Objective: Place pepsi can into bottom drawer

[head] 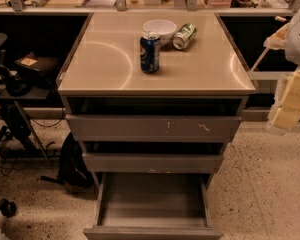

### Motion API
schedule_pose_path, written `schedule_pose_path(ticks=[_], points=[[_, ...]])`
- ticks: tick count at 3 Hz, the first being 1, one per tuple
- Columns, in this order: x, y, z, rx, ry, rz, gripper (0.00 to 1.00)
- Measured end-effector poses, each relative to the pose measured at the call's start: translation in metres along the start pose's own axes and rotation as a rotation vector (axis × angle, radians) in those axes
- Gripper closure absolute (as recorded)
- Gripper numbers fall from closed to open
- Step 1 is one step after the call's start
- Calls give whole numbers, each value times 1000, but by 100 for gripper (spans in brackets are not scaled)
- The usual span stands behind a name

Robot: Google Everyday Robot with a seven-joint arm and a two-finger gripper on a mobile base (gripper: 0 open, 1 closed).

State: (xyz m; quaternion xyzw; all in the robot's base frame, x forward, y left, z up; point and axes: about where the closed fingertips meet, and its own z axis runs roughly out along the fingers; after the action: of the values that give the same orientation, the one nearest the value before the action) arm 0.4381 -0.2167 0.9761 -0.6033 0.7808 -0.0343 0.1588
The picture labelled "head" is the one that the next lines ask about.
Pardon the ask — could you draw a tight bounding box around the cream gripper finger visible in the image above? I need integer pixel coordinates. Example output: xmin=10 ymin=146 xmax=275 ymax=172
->
xmin=263 ymin=24 xmax=289 ymax=50
xmin=267 ymin=67 xmax=300 ymax=135

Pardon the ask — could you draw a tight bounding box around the blue pepsi can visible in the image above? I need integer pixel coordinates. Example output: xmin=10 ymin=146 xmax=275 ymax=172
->
xmin=140 ymin=31 xmax=161 ymax=74

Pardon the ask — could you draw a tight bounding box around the green soda can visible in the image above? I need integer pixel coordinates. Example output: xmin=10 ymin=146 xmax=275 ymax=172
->
xmin=172 ymin=23 xmax=197 ymax=50

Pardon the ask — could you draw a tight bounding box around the grey drawer cabinet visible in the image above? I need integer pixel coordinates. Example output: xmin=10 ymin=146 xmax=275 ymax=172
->
xmin=55 ymin=10 xmax=259 ymax=189

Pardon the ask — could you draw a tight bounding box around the grey open bottom drawer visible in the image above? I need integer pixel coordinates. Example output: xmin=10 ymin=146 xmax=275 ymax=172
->
xmin=84 ymin=173 xmax=222 ymax=240

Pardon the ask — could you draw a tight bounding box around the grey middle drawer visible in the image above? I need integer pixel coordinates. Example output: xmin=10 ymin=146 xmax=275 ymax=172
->
xmin=83 ymin=153 xmax=223 ymax=173

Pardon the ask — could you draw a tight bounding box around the grey top drawer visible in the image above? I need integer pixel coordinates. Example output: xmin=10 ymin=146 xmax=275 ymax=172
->
xmin=66 ymin=115 xmax=241 ymax=143

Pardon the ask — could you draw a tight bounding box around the white bowl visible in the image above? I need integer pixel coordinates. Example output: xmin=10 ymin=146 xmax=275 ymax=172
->
xmin=143 ymin=19 xmax=177 ymax=46

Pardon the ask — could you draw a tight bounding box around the black backpack on floor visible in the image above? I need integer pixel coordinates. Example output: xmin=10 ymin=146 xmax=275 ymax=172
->
xmin=40 ymin=133 xmax=94 ymax=192

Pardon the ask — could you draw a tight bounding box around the black bag on stand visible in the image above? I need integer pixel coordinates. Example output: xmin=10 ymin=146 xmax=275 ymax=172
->
xmin=15 ymin=52 xmax=61 ymax=89

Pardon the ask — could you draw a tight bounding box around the black headset on stand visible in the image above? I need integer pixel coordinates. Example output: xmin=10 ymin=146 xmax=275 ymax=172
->
xmin=0 ymin=50 xmax=31 ymax=97

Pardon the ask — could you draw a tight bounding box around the black office chair base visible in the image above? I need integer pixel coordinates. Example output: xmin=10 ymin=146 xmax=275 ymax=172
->
xmin=0 ymin=198 xmax=17 ymax=218

